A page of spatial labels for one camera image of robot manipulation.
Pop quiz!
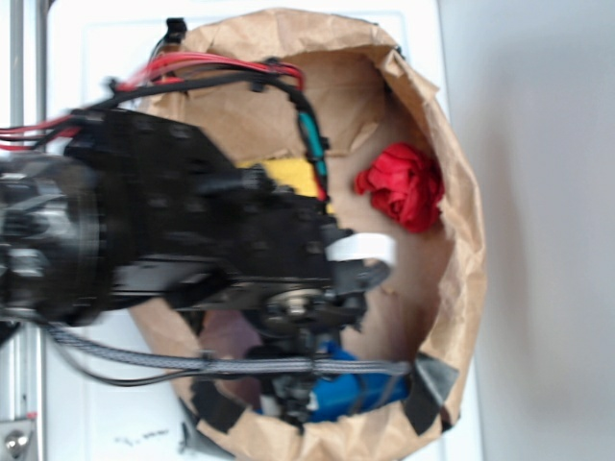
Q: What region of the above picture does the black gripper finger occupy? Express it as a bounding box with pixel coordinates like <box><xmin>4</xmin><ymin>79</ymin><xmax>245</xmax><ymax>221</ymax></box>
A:
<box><xmin>283</xmin><ymin>330</ymin><xmax>331</xmax><ymax>365</ymax></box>
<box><xmin>272</xmin><ymin>375</ymin><xmax>316</xmax><ymax>427</ymax></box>

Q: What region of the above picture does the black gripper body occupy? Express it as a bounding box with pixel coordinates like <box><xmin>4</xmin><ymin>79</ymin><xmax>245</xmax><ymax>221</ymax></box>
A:
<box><xmin>225</xmin><ymin>165</ymin><xmax>392</xmax><ymax>336</ymax></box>

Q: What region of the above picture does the black clip top left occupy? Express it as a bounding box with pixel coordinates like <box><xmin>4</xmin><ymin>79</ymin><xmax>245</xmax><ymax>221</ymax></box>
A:
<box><xmin>161</xmin><ymin>17</ymin><xmax>187</xmax><ymax>45</ymax></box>

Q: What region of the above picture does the brown paper bag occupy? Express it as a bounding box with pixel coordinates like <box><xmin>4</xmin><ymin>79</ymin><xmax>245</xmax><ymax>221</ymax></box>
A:
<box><xmin>129</xmin><ymin>8</ymin><xmax>488</xmax><ymax>461</ymax></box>

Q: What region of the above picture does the black cable with teal connector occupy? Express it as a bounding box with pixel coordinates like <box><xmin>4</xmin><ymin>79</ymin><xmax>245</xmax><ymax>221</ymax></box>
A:
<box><xmin>86</xmin><ymin>71</ymin><xmax>332</xmax><ymax>203</ymax></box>

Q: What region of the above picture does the black tape strip right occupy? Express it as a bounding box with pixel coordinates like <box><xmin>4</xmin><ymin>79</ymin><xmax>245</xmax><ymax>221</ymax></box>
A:
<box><xmin>404</xmin><ymin>352</ymin><xmax>460</xmax><ymax>436</ymax></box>

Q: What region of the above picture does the red wire bundle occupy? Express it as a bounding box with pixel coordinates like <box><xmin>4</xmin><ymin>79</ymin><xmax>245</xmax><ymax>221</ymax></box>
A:
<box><xmin>0</xmin><ymin>51</ymin><xmax>305</xmax><ymax>145</ymax></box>

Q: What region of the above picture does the white label strip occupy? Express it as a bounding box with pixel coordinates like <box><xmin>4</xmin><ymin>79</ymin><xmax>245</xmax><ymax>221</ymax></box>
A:
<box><xmin>325</xmin><ymin>232</ymin><xmax>397</xmax><ymax>267</ymax></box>

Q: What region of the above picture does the red crumpled cloth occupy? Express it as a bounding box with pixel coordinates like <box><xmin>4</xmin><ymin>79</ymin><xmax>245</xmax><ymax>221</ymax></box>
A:
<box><xmin>354</xmin><ymin>142</ymin><xmax>445</xmax><ymax>233</ymax></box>

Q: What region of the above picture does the blue bottle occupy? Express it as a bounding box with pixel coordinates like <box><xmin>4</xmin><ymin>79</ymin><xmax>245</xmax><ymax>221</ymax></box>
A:
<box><xmin>258</xmin><ymin>339</ymin><xmax>410</xmax><ymax>424</ymax></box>

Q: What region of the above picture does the aluminium frame rail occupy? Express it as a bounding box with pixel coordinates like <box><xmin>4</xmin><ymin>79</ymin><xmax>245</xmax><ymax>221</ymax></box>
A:
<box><xmin>1</xmin><ymin>1</ymin><xmax>44</xmax><ymax>460</ymax></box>

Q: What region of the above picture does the yellow microfiber cloth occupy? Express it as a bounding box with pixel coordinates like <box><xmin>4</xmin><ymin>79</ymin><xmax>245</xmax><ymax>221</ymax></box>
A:
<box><xmin>234</xmin><ymin>158</ymin><xmax>329</xmax><ymax>199</ymax></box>

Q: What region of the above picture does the metal corner bracket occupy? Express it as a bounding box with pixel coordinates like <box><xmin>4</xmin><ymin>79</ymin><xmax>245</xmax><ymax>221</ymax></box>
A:
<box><xmin>0</xmin><ymin>419</ymin><xmax>38</xmax><ymax>461</ymax></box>

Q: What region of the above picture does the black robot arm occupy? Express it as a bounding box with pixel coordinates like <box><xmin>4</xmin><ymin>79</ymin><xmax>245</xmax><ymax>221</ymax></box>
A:
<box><xmin>1</xmin><ymin>109</ymin><xmax>403</xmax><ymax>425</ymax></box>

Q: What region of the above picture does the grey braided cable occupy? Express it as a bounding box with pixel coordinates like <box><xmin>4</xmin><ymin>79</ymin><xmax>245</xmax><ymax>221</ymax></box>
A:
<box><xmin>45</xmin><ymin>321</ymin><xmax>413</xmax><ymax>385</ymax></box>

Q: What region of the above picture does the black tape strip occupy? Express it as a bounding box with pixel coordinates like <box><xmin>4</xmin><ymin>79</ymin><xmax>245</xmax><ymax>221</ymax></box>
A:
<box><xmin>404</xmin><ymin>352</ymin><xmax>460</xmax><ymax>436</ymax></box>
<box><xmin>191</xmin><ymin>379</ymin><xmax>247</xmax><ymax>433</ymax></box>

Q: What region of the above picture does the black tape strip lower left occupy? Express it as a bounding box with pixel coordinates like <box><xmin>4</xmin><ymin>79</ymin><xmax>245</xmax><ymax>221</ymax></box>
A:
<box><xmin>191</xmin><ymin>379</ymin><xmax>247</xmax><ymax>433</ymax></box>

